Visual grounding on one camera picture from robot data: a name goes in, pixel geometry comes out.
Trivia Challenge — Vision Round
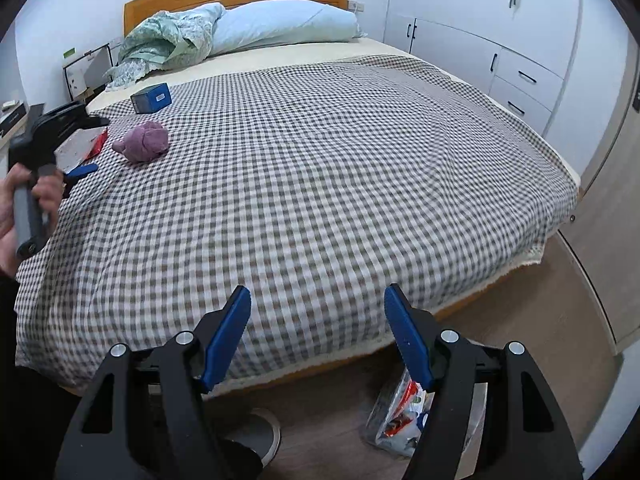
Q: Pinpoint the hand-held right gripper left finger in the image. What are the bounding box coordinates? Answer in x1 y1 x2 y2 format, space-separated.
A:
54 285 252 480

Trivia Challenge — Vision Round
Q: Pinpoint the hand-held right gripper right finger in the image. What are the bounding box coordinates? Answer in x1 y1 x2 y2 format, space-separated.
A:
384 283 585 480

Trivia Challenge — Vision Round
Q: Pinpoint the silver red snack wrapper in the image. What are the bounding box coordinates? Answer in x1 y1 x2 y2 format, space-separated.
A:
54 127 108 170

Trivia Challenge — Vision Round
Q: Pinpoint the grey bin with plastic bag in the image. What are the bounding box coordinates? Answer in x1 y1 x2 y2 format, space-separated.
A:
364 367 489 461

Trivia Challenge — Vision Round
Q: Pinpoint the person's left hand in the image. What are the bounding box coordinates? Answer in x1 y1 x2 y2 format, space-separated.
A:
0 164 65 277

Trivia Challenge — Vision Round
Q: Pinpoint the purple crumpled cloth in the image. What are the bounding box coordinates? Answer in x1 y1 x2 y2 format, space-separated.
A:
112 120 170 164

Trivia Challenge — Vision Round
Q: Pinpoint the blue box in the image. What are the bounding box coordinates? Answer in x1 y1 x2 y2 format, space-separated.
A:
130 84 172 115

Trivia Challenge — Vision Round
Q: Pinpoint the grey slipper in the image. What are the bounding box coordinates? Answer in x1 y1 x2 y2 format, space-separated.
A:
220 407 282 468

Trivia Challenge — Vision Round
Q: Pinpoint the green floral quilt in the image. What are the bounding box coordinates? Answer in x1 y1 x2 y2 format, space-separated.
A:
104 2 226 92

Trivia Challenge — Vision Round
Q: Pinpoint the cream mattress sheet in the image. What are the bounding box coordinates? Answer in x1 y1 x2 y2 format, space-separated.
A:
86 35 581 186

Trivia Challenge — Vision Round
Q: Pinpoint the checked blanket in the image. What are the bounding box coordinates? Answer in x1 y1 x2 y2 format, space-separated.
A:
15 55 578 396

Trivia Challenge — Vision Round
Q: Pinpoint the person's left leg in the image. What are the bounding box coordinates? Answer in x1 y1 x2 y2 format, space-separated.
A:
0 360 101 480

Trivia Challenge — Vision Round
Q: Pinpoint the light blue pillow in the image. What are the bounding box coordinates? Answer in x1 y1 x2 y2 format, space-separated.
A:
210 1 361 59

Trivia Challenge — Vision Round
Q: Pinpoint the wooden door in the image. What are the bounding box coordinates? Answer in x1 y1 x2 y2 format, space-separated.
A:
542 35 640 357

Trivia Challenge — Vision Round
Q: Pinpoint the white wardrobe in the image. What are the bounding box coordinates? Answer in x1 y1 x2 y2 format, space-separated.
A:
384 0 587 137

